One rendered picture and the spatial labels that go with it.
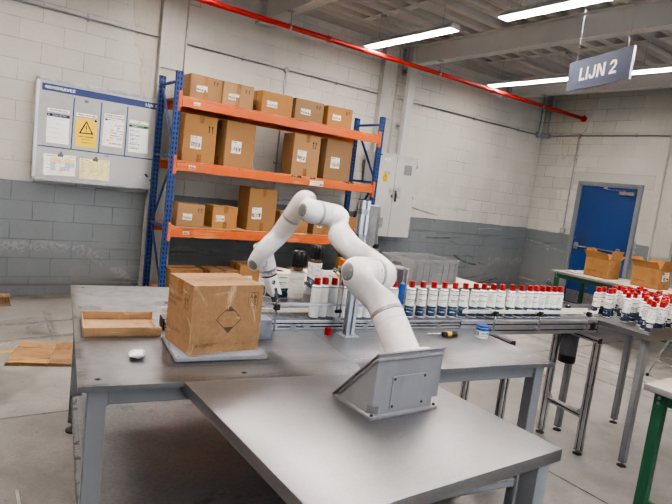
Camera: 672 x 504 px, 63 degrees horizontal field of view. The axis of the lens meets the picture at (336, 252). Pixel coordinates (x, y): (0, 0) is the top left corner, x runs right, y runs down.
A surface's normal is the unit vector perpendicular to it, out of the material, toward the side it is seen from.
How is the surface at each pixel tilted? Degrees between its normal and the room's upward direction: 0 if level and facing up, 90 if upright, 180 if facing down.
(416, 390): 90
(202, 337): 90
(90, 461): 90
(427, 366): 90
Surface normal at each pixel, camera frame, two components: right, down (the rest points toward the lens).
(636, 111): -0.81, -0.03
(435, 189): 0.57, 0.17
